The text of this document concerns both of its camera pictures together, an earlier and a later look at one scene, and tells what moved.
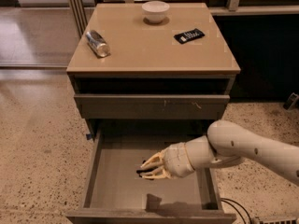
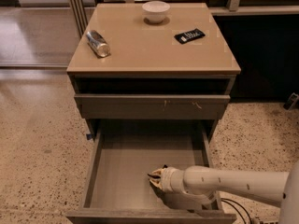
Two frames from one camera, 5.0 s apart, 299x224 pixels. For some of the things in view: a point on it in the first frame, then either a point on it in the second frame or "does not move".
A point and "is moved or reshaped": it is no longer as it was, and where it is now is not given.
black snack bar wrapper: (189, 35) does not move
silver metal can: (97, 43) does not move
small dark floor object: (291, 101) does not move
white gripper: (176, 160) → (168, 179)
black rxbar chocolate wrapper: (148, 170) is moved or reshaped
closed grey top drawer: (150, 106) does not move
